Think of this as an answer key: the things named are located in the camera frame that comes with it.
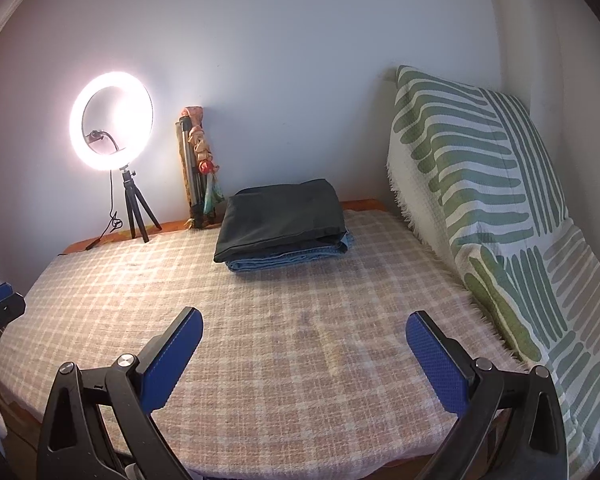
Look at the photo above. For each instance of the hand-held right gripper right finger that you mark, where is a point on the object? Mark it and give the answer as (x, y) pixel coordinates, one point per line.
(437, 360)

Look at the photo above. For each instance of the folded tripod with cloth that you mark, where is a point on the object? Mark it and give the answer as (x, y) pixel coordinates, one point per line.
(205, 160)

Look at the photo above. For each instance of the grey folded stand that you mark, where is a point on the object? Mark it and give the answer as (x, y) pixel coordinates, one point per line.
(186, 160)

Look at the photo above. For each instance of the striped pillow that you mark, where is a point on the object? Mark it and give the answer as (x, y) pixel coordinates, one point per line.
(504, 220)

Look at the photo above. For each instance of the plaid bed blanket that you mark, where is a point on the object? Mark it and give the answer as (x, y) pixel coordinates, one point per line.
(290, 340)

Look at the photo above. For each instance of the folded blue jeans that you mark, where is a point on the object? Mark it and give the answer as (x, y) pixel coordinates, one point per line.
(300, 255)

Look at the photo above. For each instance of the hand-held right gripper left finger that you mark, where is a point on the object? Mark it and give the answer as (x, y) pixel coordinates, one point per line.
(172, 360)

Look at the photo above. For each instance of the small black tripod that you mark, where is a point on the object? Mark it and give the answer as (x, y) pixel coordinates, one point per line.
(132, 205)

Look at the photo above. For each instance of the dark green pants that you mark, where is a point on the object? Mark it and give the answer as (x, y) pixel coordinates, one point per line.
(285, 220)

